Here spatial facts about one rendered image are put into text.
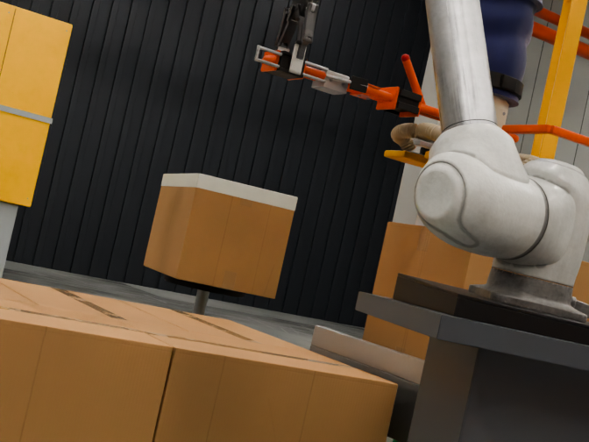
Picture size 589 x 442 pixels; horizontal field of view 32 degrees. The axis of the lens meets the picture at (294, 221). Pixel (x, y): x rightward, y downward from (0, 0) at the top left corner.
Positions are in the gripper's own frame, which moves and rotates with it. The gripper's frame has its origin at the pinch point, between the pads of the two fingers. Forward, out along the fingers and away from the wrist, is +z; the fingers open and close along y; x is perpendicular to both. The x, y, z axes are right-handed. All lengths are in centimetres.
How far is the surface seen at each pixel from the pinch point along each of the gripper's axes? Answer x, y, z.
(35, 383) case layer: 49, -20, 82
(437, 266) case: -52, -7, 40
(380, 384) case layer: -33, -20, 71
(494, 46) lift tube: -54, -8, -20
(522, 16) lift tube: -60, -9, -30
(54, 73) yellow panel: -119, 725, -72
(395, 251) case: -52, 13, 38
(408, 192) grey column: -112, 103, 12
